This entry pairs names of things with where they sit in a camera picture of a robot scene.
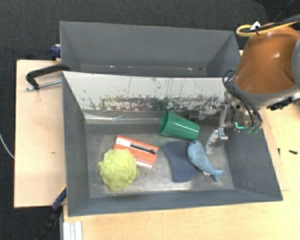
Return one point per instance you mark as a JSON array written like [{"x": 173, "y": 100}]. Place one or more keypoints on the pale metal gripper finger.
[
  {"x": 218, "y": 135},
  {"x": 216, "y": 106}
]

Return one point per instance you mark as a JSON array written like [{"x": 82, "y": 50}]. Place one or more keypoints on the light blue toy whale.
[{"x": 200, "y": 156}]

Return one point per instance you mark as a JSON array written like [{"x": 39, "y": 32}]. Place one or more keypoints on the green plastic cup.
[{"x": 181, "y": 129}]

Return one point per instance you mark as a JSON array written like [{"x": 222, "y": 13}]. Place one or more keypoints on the dark blue curved sponge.
[{"x": 180, "y": 161}]

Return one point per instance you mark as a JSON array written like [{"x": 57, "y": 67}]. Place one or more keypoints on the small black screw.
[{"x": 293, "y": 152}]

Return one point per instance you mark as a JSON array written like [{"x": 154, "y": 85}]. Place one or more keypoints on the orange and white stapler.
[{"x": 140, "y": 149}]

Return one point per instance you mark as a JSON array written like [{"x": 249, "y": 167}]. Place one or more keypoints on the grey metal bin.
[{"x": 150, "y": 189}]

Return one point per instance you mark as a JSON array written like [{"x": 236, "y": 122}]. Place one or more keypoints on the yellow-green mesh sponge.
[{"x": 118, "y": 170}]

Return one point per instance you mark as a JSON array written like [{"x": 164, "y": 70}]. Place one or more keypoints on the pale wood board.
[{"x": 40, "y": 134}]

